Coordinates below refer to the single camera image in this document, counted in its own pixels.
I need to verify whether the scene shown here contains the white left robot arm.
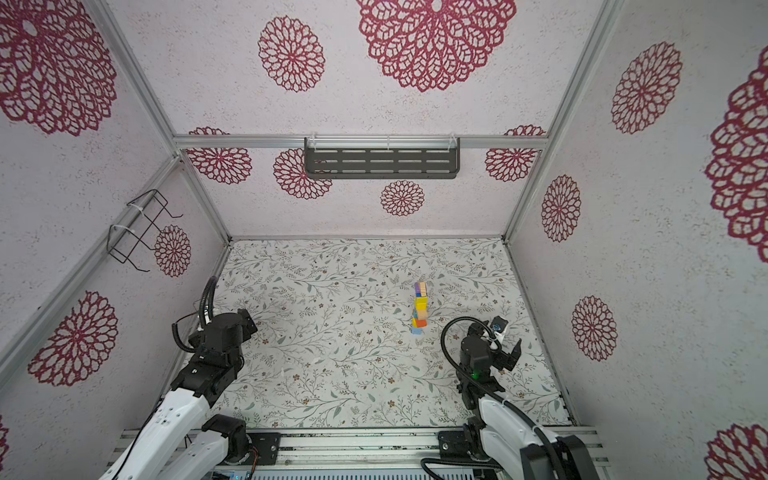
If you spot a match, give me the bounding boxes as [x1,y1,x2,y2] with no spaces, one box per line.
[102,309,257,479]

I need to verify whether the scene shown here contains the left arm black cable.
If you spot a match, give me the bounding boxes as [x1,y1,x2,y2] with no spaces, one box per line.
[171,275,220,355]

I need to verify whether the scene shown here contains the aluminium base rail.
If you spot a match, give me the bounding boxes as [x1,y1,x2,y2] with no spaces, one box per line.
[119,427,610,472]

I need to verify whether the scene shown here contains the blue number wood cube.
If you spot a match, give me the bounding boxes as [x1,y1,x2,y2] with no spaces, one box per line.
[490,316,508,334]

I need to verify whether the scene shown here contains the dark grey wall shelf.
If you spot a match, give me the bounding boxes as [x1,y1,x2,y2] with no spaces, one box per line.
[303,137,461,180]

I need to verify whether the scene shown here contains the black wire wall basket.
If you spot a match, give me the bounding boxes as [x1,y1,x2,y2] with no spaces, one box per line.
[105,189,183,273]

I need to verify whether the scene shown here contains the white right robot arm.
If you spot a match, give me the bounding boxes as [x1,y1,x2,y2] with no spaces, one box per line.
[454,317,599,479]

